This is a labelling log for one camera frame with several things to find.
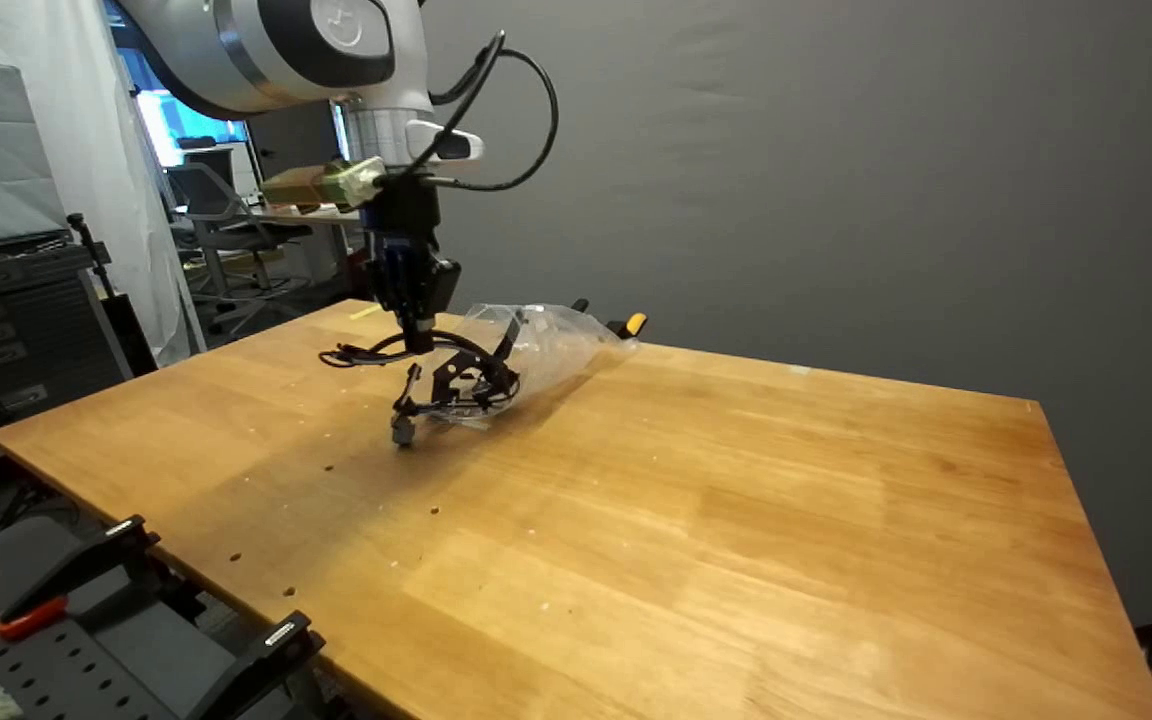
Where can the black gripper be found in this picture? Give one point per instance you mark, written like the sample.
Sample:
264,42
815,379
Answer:
408,247

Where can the clear plastic bag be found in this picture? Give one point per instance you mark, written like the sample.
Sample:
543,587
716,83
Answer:
559,343

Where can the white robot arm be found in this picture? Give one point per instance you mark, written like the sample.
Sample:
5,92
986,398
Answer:
268,45

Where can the brown cardboard box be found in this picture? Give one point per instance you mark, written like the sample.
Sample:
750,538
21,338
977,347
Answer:
295,185

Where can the black clamp with yellow tip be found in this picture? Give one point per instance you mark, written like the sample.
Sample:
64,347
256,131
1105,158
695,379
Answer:
633,325

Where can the blue lit screen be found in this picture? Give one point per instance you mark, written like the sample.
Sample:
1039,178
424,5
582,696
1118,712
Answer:
191,120

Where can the white curtain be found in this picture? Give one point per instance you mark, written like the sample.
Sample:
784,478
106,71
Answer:
99,173

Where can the black equipment case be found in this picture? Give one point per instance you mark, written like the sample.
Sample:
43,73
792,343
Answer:
17,347

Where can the black perforated work board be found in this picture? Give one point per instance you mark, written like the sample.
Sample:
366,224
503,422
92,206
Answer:
108,667

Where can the grey fabric backdrop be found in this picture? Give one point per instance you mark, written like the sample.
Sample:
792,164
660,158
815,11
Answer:
871,173

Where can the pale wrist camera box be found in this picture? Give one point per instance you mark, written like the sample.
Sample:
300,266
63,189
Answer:
357,185

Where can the metal frame desk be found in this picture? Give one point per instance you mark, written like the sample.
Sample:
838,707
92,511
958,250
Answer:
221,253

